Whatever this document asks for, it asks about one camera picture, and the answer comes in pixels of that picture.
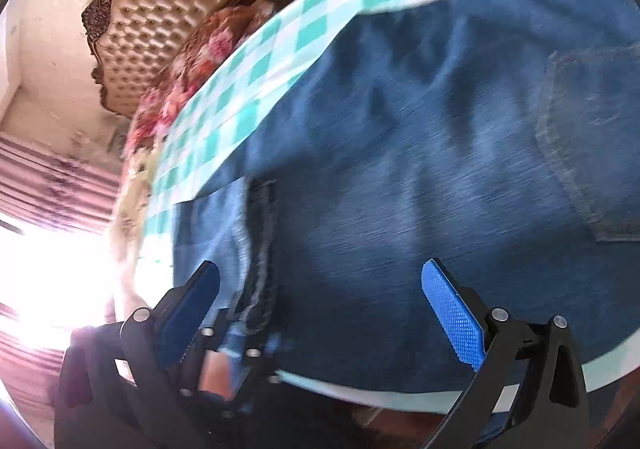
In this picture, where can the blue denim pants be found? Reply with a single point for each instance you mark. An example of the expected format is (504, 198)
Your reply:
(400, 179)

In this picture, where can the pink striped curtain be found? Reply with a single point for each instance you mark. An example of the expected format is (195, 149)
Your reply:
(50, 179)

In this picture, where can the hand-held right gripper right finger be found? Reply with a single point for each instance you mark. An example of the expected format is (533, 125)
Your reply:
(452, 314)

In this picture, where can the red floral quilt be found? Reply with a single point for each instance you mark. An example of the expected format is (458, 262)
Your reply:
(220, 44)

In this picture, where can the tufted carved wooden headboard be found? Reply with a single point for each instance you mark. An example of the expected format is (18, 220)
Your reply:
(160, 19)

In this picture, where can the green checked tablecloth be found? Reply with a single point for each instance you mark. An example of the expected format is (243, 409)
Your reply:
(300, 39)

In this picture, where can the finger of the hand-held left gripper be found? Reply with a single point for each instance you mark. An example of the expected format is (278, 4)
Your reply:
(257, 356)
(212, 336)

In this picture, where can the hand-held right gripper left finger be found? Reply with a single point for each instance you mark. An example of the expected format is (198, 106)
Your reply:
(195, 301)

